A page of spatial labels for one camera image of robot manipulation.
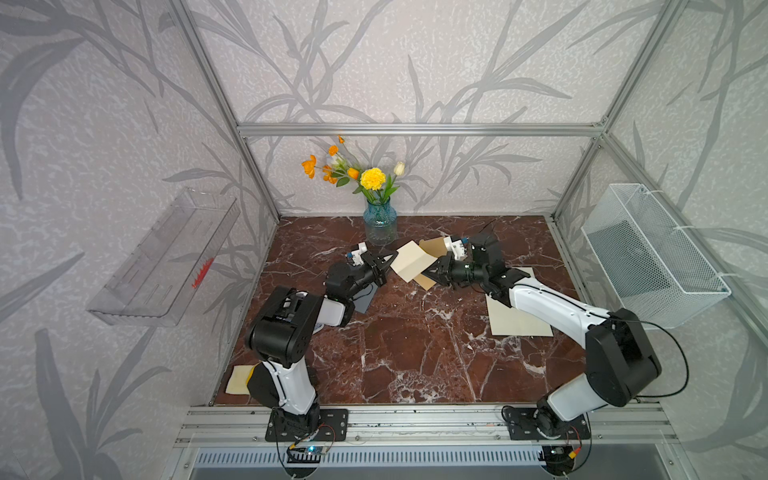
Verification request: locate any brown kraft envelope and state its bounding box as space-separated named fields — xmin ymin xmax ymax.
xmin=414 ymin=237 xmax=448 ymax=290

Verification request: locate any cream letter paper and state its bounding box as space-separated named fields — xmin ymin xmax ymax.
xmin=391 ymin=241 xmax=437 ymax=282

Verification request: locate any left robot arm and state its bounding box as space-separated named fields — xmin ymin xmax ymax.
xmin=244 ymin=249 xmax=398 ymax=426

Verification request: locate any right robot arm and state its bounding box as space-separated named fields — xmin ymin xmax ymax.
xmin=422 ymin=233 xmax=662 ymax=438

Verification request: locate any blue glass vase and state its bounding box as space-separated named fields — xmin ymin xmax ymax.
xmin=363 ymin=200 xmax=398 ymax=246

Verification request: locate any cream paper sheet right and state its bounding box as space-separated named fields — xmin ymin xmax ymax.
xmin=486 ymin=293 xmax=553 ymax=337

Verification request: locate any yellow orange flower bouquet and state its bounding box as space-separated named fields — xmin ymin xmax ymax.
xmin=301 ymin=136 xmax=406 ymax=206

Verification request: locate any red marker pen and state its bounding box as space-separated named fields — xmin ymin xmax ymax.
xmin=192 ymin=258 xmax=214 ymax=289

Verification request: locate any left green circuit board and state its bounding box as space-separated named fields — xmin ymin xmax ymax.
xmin=286 ymin=444 xmax=332 ymax=465

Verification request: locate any right circuit board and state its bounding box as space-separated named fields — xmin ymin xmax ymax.
xmin=539 ymin=445 xmax=583 ymax=478

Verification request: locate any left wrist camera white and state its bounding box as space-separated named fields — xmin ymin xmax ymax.
xmin=346 ymin=242 xmax=368 ymax=267

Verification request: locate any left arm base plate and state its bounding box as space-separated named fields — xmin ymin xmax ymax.
xmin=265 ymin=405 xmax=349 ymax=442

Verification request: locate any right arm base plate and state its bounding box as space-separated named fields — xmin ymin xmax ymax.
xmin=501 ymin=405 xmax=591 ymax=441

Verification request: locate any white wire mesh basket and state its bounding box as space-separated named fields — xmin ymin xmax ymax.
xmin=582 ymin=183 xmax=732 ymax=329

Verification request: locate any clear plastic wall tray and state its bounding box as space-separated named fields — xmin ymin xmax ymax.
xmin=86 ymin=187 xmax=241 ymax=327

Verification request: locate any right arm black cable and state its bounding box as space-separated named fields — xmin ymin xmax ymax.
xmin=623 ymin=317 xmax=691 ymax=399

